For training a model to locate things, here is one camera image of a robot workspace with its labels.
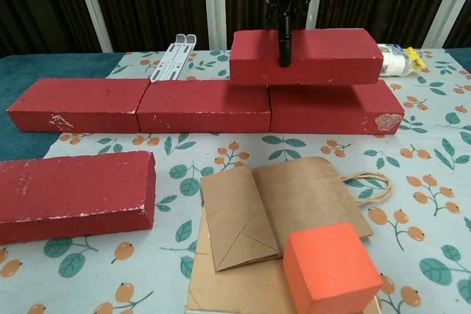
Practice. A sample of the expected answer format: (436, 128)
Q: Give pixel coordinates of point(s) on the orange foam cube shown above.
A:
(331, 270)

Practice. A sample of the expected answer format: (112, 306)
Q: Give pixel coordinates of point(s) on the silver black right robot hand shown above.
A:
(285, 45)

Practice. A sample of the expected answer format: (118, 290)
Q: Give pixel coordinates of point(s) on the floral patterned tablecloth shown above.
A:
(423, 137)

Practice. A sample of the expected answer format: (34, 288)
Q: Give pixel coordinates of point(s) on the white partition frame post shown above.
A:
(316, 12)
(92, 5)
(215, 5)
(449, 5)

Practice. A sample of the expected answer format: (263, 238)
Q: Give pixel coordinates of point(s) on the pack of white bag rolls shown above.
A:
(399, 62)

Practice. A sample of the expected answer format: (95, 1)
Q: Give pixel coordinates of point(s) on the red brick row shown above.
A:
(324, 111)

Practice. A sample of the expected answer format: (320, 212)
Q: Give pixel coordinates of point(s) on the white folding laptop stand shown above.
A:
(173, 60)

